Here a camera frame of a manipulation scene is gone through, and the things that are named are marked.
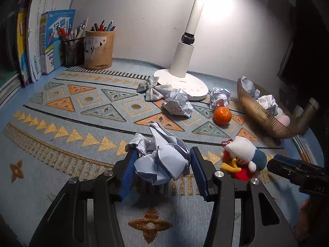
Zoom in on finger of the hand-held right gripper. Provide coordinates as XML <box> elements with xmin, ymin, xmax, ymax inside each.
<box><xmin>267</xmin><ymin>154</ymin><xmax>309</xmax><ymax>186</ymax></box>

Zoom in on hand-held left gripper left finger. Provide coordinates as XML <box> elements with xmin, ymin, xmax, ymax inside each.
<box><xmin>29</xmin><ymin>149</ymin><xmax>140</xmax><ymax>247</ymax></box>

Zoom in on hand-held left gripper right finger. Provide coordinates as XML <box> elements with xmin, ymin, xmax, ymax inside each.
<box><xmin>190</xmin><ymin>146</ymin><xmax>299</xmax><ymax>247</ymax></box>

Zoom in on large white paper ball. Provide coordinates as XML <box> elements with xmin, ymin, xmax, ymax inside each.
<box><xmin>134</xmin><ymin>122</ymin><xmax>191</xmax><ymax>186</ymax></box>

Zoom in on white cat plush toy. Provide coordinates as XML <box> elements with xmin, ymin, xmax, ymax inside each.
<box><xmin>220</xmin><ymin>136</ymin><xmax>268</xmax><ymax>182</ymax></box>

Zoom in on gold ribbed bowl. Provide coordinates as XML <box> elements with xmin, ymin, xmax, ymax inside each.
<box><xmin>236</xmin><ymin>78</ymin><xmax>297</xmax><ymax>140</ymax></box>

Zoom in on small crumpled grid paper ball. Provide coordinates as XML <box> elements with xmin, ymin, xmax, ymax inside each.
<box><xmin>126</xmin><ymin>133</ymin><xmax>153</xmax><ymax>157</ymax></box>

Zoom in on small pink plush toy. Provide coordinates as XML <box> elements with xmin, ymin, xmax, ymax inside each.
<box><xmin>277</xmin><ymin>114</ymin><xmax>291</xmax><ymax>127</ymax></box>

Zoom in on grey cylindrical device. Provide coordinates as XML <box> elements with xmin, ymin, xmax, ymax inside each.
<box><xmin>290</xmin><ymin>97</ymin><xmax>320</xmax><ymax>135</ymax></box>

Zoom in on orange tangerine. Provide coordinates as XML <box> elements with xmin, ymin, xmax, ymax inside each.
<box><xmin>213</xmin><ymin>106</ymin><xmax>232</xmax><ymax>126</ymax></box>

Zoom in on patterned blue table mat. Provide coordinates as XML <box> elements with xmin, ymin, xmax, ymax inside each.
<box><xmin>0</xmin><ymin>58</ymin><xmax>325</xmax><ymax>247</ymax></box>

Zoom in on plaid fabric bow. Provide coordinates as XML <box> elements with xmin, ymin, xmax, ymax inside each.
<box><xmin>137</xmin><ymin>77</ymin><xmax>172</xmax><ymax>101</ymax></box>

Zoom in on black flat device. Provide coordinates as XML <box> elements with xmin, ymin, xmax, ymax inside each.
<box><xmin>277</xmin><ymin>41</ymin><xmax>296</xmax><ymax>83</ymax></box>

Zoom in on white desk lamp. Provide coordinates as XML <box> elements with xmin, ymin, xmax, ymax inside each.
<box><xmin>154</xmin><ymin>0</ymin><xmax>209</xmax><ymax>101</ymax></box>

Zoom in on cardboard pen holder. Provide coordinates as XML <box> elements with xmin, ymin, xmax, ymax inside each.
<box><xmin>84</xmin><ymin>29</ymin><xmax>115</xmax><ymax>70</ymax></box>

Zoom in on black mesh pen holder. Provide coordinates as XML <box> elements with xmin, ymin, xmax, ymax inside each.
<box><xmin>63</xmin><ymin>37</ymin><xmax>85</xmax><ymax>68</ymax></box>

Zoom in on bunch of pens and pencils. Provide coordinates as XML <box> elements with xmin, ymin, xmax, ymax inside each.
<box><xmin>57</xmin><ymin>17</ymin><xmax>89</xmax><ymax>41</ymax></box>

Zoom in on stack of dark books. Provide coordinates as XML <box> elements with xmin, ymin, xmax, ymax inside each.
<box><xmin>0</xmin><ymin>5</ymin><xmax>21</xmax><ymax>104</ymax></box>

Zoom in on purple and yellow book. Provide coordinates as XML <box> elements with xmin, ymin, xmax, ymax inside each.
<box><xmin>16</xmin><ymin>0</ymin><xmax>31</xmax><ymax>88</ymax></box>

